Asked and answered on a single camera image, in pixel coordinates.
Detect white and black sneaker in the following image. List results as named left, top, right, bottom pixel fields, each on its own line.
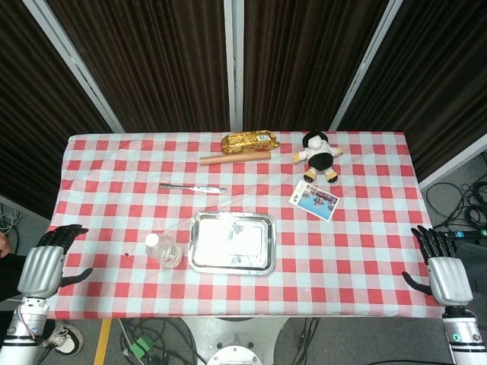
left=40, top=321, right=85, bottom=357

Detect black cable bundle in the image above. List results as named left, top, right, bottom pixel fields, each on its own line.
left=425, top=181, right=487, bottom=230

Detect person in black clothing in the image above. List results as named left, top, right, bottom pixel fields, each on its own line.
left=0, top=230, right=30, bottom=303

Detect silver metal tray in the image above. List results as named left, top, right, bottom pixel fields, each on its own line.
left=188, top=211, right=277, bottom=276

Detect white partition base rail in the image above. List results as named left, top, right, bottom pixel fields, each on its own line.
left=418, top=144, right=487, bottom=191

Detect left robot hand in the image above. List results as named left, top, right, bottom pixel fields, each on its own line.
left=17, top=224, right=94, bottom=300

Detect silver table knife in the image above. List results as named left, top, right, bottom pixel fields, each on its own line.
left=158, top=182, right=228, bottom=195

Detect grey cable bundle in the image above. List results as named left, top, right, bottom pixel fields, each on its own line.
left=0, top=202, right=24, bottom=233

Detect wooden rolling pin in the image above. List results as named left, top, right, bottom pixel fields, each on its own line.
left=199, top=151, right=272, bottom=167

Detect transparent plastic water bottle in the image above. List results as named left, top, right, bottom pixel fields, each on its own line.
left=145, top=233, right=183, bottom=269

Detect white partition post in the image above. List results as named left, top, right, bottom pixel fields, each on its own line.
left=329, top=0, right=405, bottom=132
left=21, top=0, right=126, bottom=134
left=223, top=0, right=245, bottom=132

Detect green plastic box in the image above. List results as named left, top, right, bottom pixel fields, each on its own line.
left=130, top=335, right=155, bottom=355

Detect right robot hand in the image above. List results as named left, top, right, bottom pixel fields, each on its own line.
left=402, top=224, right=474, bottom=306

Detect red white checkered tablecloth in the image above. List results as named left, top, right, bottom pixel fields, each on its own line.
left=45, top=131, right=444, bottom=321

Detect black power strip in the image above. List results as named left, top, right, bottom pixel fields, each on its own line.
left=443, top=228, right=487, bottom=241

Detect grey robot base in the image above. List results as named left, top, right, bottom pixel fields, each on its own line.
left=181, top=316, right=291, bottom=365

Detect dark pleated curtain panel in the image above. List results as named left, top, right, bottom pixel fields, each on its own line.
left=243, top=0, right=390, bottom=132
left=48, top=0, right=231, bottom=134
left=336, top=0, right=487, bottom=180
left=0, top=0, right=115, bottom=220

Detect black floor cables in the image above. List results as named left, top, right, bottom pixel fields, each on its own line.
left=117, top=318, right=208, bottom=365

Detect blue picture postcard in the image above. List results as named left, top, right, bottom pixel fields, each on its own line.
left=288, top=179, right=340, bottom=223

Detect gold snack package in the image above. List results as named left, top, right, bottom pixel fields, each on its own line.
left=221, top=131, right=281, bottom=156

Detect black and white plush toy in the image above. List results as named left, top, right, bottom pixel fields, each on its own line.
left=291, top=131, right=344, bottom=185

